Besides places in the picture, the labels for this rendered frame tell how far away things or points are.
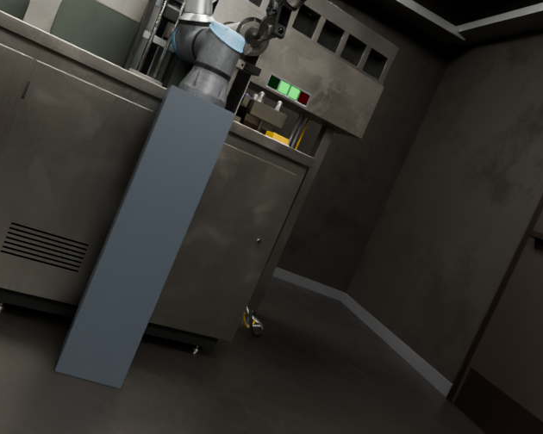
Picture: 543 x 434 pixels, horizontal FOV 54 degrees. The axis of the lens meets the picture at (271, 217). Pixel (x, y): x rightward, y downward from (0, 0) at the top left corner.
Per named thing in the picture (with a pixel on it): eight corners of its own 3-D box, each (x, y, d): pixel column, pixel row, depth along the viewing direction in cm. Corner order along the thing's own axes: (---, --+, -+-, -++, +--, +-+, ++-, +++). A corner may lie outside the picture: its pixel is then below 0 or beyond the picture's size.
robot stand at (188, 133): (120, 389, 161) (236, 114, 154) (53, 371, 155) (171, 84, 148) (121, 360, 180) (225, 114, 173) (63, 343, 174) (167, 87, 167)
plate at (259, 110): (249, 113, 214) (255, 99, 214) (217, 106, 249) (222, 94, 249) (281, 128, 222) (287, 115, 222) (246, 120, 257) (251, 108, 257)
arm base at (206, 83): (227, 110, 155) (240, 78, 155) (178, 88, 151) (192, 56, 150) (219, 110, 170) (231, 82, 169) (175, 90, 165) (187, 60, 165)
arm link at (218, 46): (209, 64, 151) (227, 19, 150) (184, 58, 161) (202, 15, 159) (239, 81, 160) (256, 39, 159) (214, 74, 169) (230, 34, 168)
